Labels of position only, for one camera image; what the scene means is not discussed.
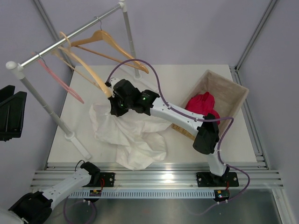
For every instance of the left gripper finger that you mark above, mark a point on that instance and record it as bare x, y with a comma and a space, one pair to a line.
7, 92
12, 110

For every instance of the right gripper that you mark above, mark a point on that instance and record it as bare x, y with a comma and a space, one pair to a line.
115, 110

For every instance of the white printed t shirt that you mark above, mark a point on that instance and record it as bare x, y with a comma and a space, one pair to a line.
136, 136

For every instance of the wooden hanger with metal hook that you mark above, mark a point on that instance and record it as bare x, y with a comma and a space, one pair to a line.
109, 49

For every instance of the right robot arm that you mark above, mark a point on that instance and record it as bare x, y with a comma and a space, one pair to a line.
204, 128

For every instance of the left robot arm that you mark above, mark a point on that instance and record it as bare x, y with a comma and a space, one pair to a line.
35, 208

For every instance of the pink hanger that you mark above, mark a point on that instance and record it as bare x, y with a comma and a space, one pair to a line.
67, 88

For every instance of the light wooden hanger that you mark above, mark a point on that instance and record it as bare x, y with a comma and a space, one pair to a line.
98, 82

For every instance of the clothes rack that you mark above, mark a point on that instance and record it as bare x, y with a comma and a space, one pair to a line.
17, 69

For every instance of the pink cloth in basket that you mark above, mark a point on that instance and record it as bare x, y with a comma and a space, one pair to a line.
202, 104

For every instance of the wicker basket with liner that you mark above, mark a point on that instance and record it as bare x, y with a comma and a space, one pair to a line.
229, 96

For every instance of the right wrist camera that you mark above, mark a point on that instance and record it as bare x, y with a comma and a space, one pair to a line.
111, 83

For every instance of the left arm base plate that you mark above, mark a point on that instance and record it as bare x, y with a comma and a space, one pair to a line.
102, 179

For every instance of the white cable duct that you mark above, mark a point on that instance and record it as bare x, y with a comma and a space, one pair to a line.
143, 194

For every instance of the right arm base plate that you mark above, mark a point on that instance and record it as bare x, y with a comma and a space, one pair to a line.
207, 179

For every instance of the aluminium rail frame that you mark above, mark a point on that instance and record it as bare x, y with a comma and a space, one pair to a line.
178, 171

